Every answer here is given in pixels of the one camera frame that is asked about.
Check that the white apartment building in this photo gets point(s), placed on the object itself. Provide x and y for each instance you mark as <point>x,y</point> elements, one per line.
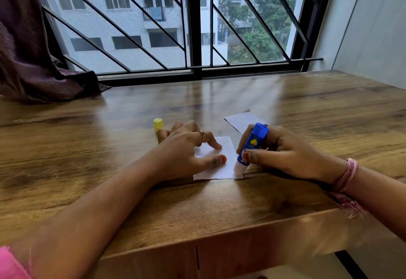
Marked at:
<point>130,18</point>

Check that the person's right hand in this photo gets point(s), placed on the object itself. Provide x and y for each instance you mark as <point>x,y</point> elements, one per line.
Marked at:
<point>295,155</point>

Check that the person's left hand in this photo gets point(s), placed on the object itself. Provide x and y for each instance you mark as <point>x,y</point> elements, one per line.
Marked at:
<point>177,158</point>

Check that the purple curtain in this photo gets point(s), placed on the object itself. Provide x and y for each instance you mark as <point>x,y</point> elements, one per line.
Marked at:
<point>28,56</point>

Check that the yellow glue stick cap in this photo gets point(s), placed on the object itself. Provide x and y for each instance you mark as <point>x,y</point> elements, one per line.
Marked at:
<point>158,125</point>

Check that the blue glue stick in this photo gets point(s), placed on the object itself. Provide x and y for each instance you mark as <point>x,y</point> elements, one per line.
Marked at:
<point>258,133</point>

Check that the black table leg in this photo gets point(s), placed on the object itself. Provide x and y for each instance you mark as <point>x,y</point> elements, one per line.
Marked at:
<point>352,266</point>

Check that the pink sleeve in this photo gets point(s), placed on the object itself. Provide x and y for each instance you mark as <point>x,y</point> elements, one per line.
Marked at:
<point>11,266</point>

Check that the black metal window grille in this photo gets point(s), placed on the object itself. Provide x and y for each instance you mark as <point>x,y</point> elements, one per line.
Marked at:
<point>285,5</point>

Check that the person's left forearm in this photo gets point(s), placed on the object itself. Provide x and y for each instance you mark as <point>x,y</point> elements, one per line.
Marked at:
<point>85,221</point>

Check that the green trees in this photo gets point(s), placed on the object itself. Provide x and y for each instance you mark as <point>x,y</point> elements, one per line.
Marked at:
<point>272,18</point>

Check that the black window frame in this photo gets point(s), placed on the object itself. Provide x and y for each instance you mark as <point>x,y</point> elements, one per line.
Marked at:
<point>194,18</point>

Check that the white paper piece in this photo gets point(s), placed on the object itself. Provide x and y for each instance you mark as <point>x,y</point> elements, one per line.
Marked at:
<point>241,120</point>
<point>226,167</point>

